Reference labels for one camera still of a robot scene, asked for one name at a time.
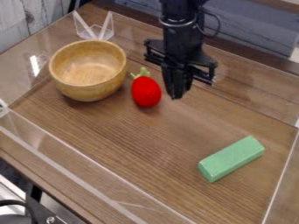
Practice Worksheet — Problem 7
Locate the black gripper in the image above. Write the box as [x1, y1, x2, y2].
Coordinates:
[144, 23, 217, 99]

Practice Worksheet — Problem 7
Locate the red plush strawberry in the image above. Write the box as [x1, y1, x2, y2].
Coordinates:
[131, 67, 161, 108]

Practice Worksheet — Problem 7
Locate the wooden bowl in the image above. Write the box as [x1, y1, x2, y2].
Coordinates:
[49, 40, 127, 102]

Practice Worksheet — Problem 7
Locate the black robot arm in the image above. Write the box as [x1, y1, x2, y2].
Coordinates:
[144, 0, 220, 99]

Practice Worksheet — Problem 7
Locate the green rectangular block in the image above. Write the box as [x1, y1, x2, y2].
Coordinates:
[197, 136, 266, 183]

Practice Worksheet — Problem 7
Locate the clear acrylic corner bracket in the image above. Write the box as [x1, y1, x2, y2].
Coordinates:
[72, 11, 115, 41]

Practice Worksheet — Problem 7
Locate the clear acrylic tray wall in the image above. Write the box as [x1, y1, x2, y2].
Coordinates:
[0, 100, 195, 224]

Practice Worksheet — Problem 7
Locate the black table leg bracket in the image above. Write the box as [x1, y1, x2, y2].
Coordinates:
[25, 185, 84, 224]

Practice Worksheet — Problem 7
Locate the black cable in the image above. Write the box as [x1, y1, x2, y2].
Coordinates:
[0, 199, 39, 224]

